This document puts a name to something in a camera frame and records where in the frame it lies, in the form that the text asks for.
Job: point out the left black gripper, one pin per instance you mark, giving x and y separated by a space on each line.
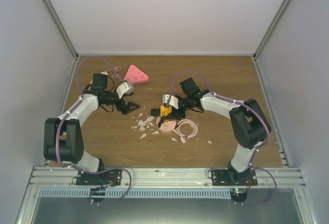
125 110

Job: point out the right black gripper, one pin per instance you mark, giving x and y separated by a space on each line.
180 115

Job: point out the yellow cube socket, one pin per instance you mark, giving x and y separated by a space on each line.
165 111

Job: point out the pink triangular power strip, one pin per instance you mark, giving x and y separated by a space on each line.
135 76

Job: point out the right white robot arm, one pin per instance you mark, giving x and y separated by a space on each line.
250 127

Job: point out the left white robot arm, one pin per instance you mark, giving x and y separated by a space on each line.
63 140

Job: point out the round pink socket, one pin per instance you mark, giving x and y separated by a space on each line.
167 126

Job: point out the black power adapter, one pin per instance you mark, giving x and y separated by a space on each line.
155 112

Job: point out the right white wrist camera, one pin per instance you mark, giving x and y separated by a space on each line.
170 100

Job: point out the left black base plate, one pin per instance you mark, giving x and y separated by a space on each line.
107 179

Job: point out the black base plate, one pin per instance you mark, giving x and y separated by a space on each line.
107 179
225 177

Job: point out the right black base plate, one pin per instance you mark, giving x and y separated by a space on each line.
225 177

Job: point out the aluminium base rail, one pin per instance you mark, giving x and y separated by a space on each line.
177 178

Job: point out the slotted cable duct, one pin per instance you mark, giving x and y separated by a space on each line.
142 193

